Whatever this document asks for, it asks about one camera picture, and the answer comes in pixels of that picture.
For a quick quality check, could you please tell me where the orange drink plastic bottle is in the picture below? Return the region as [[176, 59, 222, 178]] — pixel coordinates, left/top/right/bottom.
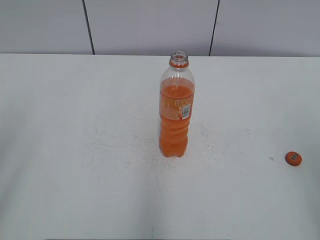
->
[[159, 50, 195, 157]]

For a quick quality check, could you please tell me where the orange bottle cap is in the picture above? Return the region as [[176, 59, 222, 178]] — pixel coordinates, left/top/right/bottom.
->
[[285, 151, 303, 167]]

